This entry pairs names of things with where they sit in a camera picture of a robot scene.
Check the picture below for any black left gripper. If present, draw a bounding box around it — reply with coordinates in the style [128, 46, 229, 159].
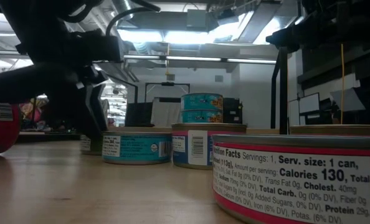
[0, 30, 126, 139]

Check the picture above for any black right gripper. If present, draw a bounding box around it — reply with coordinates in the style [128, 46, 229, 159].
[265, 17, 354, 53]

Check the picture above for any teal yellowfin tuna can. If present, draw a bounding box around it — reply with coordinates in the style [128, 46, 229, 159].
[181, 108, 224, 124]
[181, 92, 224, 111]
[102, 131, 173, 166]

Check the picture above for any red green labelled can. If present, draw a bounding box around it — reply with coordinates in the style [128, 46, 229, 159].
[0, 89, 22, 156]

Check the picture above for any red tuna can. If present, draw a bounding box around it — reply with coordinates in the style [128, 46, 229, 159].
[212, 134, 370, 224]

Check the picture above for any black flat panel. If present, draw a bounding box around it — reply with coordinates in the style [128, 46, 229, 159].
[125, 101, 154, 127]

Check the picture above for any colourful patterned cloth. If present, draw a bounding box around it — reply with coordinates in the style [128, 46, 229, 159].
[19, 96, 50, 125]

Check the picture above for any white sheet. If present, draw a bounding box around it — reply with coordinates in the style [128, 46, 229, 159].
[149, 96, 182, 128]

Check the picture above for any grey photo light panel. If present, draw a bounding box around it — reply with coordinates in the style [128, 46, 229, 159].
[329, 88, 367, 113]

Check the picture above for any black equipment box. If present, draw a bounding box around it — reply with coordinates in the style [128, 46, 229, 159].
[222, 97, 244, 124]

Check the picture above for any linear ceiling light strip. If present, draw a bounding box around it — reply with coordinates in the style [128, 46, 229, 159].
[0, 49, 277, 65]

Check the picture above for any grey ceiling air unit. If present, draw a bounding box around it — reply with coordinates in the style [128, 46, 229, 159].
[125, 8, 220, 32]

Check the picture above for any whiteboard with black frame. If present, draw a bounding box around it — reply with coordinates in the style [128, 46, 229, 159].
[288, 92, 320, 131]

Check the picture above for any yellow hanging cable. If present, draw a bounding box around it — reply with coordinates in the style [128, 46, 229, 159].
[339, 43, 345, 125]

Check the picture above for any black background rack frame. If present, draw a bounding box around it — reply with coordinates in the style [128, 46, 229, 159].
[144, 82, 191, 103]

